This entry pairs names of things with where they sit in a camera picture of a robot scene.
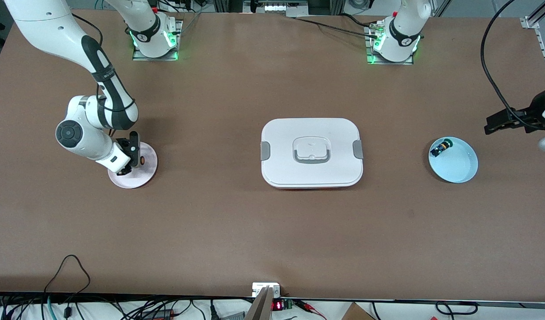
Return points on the red digit display module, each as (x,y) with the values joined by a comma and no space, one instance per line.
(277,306)

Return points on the light blue round plate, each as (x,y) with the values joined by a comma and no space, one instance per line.
(454,162)

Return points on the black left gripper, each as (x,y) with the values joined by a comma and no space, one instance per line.
(535,114)

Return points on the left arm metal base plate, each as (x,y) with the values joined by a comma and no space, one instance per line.
(371,49)

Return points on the aluminium frame with device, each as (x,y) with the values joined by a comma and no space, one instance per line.
(276,6)

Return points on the grey angled metal bar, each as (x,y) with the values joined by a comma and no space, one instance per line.
(260,309)

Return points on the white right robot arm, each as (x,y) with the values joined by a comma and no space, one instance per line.
(45,26)

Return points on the small green circuit board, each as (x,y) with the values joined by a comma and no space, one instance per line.
(288,305)

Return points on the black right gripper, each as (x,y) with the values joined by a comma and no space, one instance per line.
(133,150)

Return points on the orange push-button switch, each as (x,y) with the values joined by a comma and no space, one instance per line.
(141,158)

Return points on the aluminium corner profile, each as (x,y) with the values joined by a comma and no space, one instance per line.
(536,15)

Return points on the pink round plate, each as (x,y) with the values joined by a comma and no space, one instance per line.
(143,175)

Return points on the green push-button switch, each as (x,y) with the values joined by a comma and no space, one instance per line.
(441,147)

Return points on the white lidded container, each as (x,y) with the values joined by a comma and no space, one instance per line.
(311,153)

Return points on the brown cardboard box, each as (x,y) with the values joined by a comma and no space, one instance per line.
(356,313)

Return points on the small white metal bracket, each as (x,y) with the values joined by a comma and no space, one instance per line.
(261,289)

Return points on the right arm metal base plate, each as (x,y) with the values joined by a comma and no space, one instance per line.
(177,42)

